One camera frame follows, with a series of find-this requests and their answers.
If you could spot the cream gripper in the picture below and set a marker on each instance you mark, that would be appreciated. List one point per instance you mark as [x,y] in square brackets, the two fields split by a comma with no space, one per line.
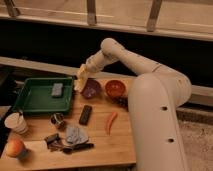
[82,73]

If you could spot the yellow banana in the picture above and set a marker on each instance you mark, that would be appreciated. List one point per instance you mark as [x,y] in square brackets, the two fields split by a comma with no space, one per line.
[80,83]

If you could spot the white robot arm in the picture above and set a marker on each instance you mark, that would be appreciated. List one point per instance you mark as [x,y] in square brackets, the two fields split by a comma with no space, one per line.
[153,97]

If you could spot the purple bowl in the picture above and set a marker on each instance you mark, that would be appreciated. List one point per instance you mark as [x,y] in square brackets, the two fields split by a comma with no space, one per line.
[91,89]

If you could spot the orange bowl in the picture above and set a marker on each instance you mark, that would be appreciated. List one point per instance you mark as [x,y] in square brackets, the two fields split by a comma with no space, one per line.
[115,88]

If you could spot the grey sponge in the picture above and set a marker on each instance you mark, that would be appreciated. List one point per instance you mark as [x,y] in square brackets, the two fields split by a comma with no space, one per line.
[57,90]

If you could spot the black rectangular block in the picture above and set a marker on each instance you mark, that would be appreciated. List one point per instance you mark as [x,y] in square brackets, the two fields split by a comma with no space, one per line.
[85,115]

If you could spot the brown pine cone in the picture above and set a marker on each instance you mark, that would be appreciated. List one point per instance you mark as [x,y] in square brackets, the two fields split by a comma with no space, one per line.
[121,101]

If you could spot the green plastic tray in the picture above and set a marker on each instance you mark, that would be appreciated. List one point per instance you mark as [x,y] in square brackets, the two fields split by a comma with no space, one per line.
[35,97]

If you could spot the orange carrot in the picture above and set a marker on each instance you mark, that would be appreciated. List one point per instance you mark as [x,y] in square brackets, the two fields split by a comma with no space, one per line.
[109,122]

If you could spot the dark round can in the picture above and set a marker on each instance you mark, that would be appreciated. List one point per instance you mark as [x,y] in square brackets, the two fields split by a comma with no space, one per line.
[57,119]

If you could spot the grey crumpled cloth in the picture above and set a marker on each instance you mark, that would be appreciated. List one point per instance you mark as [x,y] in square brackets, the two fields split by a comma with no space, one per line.
[76,135]

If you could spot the small black clip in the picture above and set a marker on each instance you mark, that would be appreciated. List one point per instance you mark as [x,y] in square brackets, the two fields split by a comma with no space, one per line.
[50,139]

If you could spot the white paper cup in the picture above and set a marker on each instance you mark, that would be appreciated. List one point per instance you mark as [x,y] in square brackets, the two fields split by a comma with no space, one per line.
[16,122]

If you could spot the red yellow apple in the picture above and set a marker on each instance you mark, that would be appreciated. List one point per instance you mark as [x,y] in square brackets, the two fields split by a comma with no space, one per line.
[15,148]

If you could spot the black handled tool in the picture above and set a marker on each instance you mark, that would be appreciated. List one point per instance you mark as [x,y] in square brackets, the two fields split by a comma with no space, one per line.
[77,147]

